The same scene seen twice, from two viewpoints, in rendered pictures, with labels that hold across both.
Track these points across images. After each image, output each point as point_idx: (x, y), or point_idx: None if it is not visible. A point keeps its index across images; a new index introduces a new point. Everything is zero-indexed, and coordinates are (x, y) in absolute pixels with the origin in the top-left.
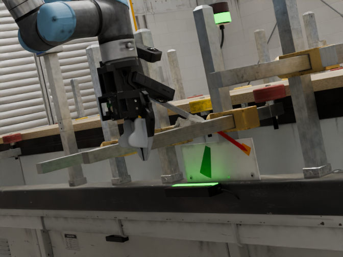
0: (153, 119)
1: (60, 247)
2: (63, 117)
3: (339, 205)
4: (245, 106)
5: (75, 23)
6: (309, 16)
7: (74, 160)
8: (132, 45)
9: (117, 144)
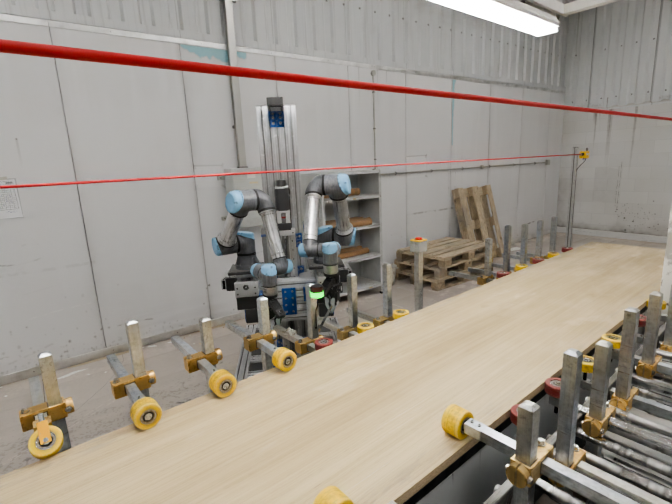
0: None
1: None
2: (415, 288)
3: None
4: (298, 341)
5: (253, 275)
6: (624, 313)
7: (358, 314)
8: (265, 290)
9: (321, 320)
